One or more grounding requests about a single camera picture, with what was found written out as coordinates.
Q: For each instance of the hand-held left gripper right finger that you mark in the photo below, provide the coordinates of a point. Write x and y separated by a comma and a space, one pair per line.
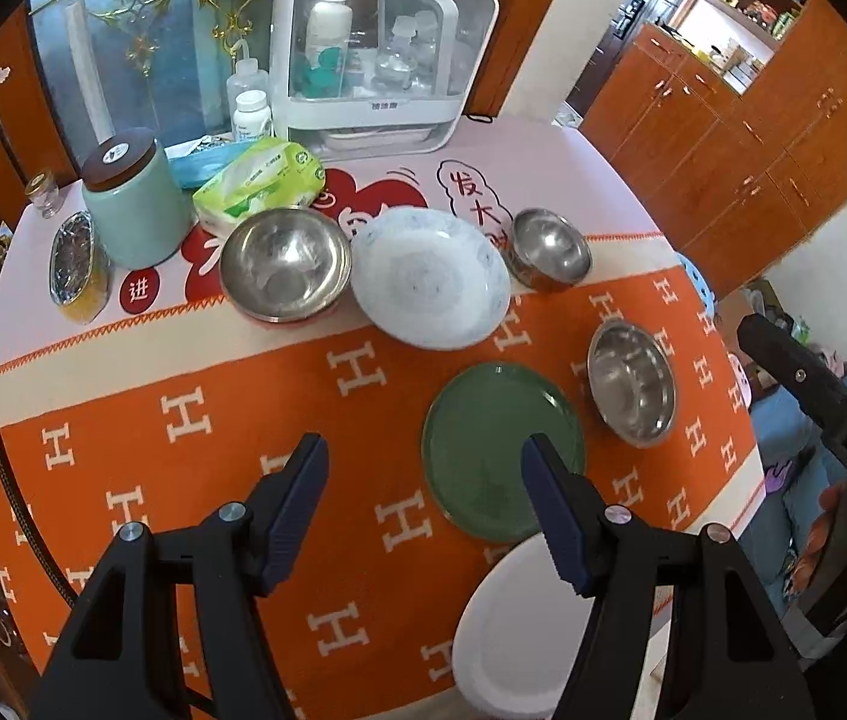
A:
558, 517

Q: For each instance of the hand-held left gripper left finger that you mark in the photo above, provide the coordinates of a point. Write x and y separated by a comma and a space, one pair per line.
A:
295, 517

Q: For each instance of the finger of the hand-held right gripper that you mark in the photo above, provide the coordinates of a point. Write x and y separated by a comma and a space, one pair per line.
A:
798, 375

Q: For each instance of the green plate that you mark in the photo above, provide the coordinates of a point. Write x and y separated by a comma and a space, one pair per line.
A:
483, 450

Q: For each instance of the plain white plate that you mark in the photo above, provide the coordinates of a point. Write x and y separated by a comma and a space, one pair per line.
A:
513, 637

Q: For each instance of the plain steel bowl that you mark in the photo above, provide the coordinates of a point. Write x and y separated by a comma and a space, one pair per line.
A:
629, 382

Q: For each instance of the steel bowl pink outside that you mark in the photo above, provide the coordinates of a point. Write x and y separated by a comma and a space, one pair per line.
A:
284, 262

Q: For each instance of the small steel bowl copper outside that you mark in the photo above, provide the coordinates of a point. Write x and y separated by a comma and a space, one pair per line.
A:
547, 247

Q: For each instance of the white patterned bowl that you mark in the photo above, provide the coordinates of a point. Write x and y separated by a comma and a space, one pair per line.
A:
431, 277

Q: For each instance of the blue plastic stool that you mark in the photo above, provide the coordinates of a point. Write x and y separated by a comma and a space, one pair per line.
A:
697, 281

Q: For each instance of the orange patterned tablecloth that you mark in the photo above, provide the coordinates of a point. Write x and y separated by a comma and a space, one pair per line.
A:
243, 360

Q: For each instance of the orange wooden cabinets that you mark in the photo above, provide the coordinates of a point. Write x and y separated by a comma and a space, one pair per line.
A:
768, 165

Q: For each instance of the pink printed table cover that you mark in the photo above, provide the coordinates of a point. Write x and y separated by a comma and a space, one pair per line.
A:
603, 187

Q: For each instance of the foil covered yellow dish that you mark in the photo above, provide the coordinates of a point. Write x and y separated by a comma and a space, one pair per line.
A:
78, 262

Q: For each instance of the green canister brown lid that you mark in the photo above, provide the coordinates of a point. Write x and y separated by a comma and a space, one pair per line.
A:
138, 217

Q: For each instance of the green tissue pack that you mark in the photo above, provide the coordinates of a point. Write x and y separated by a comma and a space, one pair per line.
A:
258, 180

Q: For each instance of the blue wipes pack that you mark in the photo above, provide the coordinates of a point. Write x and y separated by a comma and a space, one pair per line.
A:
187, 165

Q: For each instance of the white pill bottle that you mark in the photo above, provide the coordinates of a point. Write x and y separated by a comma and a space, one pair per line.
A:
252, 120

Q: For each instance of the white storage cabinet clear door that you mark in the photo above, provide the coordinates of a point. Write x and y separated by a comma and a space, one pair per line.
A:
393, 127

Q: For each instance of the small glass jar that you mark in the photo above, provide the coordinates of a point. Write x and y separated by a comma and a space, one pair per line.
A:
43, 199

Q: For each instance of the clear squeeze bottle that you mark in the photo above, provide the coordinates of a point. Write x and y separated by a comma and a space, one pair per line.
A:
247, 82

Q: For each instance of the orange wooden door panel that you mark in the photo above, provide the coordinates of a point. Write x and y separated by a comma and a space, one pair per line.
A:
513, 30

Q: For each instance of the clear baby bottle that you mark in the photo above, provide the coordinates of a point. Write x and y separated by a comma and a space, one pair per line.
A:
397, 52

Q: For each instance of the white bottle green label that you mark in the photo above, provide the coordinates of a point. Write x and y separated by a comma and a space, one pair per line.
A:
329, 22

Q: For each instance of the wall shelf with goods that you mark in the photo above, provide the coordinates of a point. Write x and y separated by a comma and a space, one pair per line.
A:
738, 22

